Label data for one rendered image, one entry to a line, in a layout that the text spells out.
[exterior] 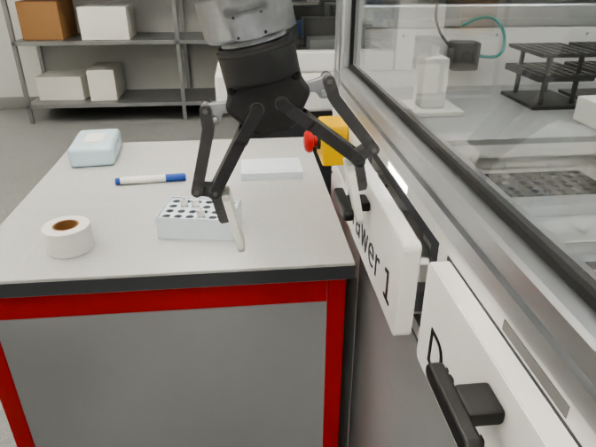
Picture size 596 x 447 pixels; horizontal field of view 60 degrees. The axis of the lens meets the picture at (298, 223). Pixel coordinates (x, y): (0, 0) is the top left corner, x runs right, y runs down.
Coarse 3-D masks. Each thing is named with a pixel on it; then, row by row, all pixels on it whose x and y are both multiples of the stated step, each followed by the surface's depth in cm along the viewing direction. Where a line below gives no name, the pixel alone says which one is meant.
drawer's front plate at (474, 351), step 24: (432, 264) 45; (432, 288) 45; (456, 288) 41; (432, 312) 45; (456, 312) 40; (480, 312) 39; (456, 336) 40; (480, 336) 36; (432, 360) 46; (456, 360) 40; (480, 360) 36; (504, 360) 34; (456, 384) 40; (504, 384) 33; (528, 384) 32; (504, 408) 33; (528, 408) 30; (480, 432) 36; (504, 432) 33; (528, 432) 30; (552, 432) 29
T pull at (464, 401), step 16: (432, 368) 36; (432, 384) 35; (448, 384) 34; (464, 384) 34; (480, 384) 34; (448, 400) 33; (464, 400) 33; (480, 400) 33; (496, 400) 33; (448, 416) 33; (464, 416) 32; (480, 416) 32; (496, 416) 32; (464, 432) 31
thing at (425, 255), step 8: (384, 176) 73; (384, 184) 73; (392, 192) 74; (400, 200) 75; (400, 208) 75; (408, 216) 74; (416, 224) 71; (416, 232) 69; (424, 248) 66; (424, 256) 64; (424, 264) 51; (424, 272) 52; (424, 280) 52; (424, 288) 52; (416, 296) 53; (416, 304) 53; (416, 312) 54
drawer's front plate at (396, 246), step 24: (360, 192) 66; (384, 192) 58; (384, 216) 54; (360, 240) 67; (384, 240) 55; (408, 240) 48; (384, 264) 55; (408, 264) 49; (384, 288) 56; (408, 288) 50; (384, 312) 56; (408, 312) 51
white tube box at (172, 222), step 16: (176, 208) 86; (192, 208) 86; (208, 208) 86; (240, 208) 89; (160, 224) 83; (176, 224) 82; (192, 224) 82; (208, 224) 82; (224, 224) 82; (224, 240) 83
